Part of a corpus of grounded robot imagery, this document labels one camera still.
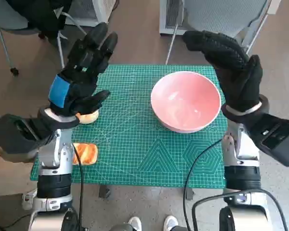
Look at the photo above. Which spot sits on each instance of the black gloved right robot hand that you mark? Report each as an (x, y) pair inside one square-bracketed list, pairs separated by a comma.
[(238, 79)]

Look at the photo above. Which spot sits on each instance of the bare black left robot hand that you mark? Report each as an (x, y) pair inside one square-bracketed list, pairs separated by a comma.
[(60, 90)]

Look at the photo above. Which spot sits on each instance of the round toy bread bun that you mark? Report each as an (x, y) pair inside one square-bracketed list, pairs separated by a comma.
[(89, 118)]

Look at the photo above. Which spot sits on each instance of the pink bowl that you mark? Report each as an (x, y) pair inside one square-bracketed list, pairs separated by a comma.
[(185, 101)]

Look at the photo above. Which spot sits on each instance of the rectangular toy bread loaf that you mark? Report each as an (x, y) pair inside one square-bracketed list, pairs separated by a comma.
[(88, 154)]

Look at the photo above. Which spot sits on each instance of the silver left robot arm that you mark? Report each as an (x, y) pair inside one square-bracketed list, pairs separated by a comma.
[(54, 168)]

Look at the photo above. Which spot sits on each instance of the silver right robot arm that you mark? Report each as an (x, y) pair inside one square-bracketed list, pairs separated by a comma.
[(242, 173)]

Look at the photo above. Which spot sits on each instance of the grey mesh chair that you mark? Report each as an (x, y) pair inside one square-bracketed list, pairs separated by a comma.
[(221, 16)]

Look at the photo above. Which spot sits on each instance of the white mesh front cabinet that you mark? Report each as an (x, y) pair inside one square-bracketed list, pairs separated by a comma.
[(86, 12), (169, 16)]

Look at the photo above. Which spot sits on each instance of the green cutting mat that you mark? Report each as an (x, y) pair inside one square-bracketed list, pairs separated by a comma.
[(125, 144)]

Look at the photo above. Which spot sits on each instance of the teal seat office chair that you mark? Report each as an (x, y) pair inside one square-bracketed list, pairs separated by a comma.
[(7, 16)]

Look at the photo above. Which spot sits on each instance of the white shoe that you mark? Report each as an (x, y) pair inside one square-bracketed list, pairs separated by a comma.
[(135, 223), (170, 222)]

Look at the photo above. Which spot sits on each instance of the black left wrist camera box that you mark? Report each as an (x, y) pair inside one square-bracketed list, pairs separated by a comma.
[(12, 137)]

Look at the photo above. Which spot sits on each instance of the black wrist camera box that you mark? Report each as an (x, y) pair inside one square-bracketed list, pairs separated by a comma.
[(279, 142), (12, 137)]

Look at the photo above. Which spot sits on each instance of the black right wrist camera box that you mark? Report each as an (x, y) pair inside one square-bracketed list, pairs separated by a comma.
[(279, 142)]

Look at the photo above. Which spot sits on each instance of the black table bracket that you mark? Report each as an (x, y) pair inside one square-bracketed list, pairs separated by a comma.
[(104, 191), (189, 193)]

